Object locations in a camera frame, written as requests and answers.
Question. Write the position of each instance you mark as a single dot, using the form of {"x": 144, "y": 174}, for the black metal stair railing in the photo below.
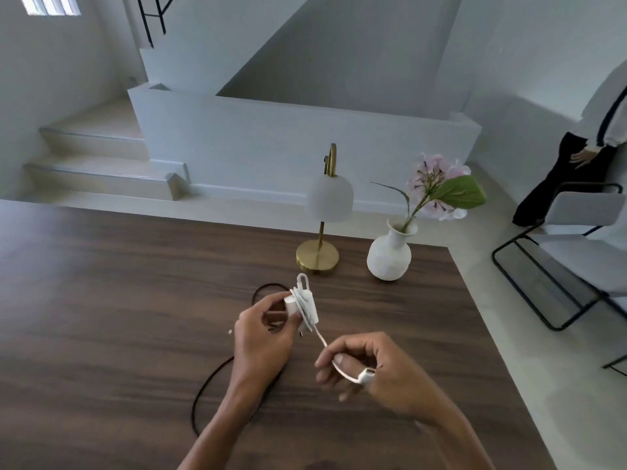
{"x": 146, "y": 17}

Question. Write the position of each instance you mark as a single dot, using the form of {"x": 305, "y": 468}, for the person's right thumb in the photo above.
{"x": 350, "y": 364}

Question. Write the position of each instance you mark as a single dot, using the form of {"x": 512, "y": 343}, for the person's right forearm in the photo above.
{"x": 455, "y": 435}

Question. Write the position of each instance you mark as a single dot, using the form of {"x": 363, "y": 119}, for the white ceramic vase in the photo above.
{"x": 389, "y": 256}

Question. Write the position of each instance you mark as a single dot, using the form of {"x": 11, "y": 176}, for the person's left thumb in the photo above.
{"x": 283, "y": 324}

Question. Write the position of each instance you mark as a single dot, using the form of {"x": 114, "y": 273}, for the window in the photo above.
{"x": 49, "y": 3}

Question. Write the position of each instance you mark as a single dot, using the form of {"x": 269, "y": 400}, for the beige stair steps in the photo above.
{"x": 98, "y": 156}

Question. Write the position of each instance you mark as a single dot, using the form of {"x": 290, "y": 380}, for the person's left forearm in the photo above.
{"x": 223, "y": 430}

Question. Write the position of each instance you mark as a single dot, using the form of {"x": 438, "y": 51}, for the person's right hand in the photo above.
{"x": 397, "y": 371}

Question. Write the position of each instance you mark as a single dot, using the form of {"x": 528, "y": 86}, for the pink flower with green leaf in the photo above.
{"x": 441, "y": 185}

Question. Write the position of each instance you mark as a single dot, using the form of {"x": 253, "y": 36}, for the brass table lamp white shade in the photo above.
{"x": 329, "y": 198}

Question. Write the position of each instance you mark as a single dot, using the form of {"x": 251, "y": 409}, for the person's left hand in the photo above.
{"x": 257, "y": 347}

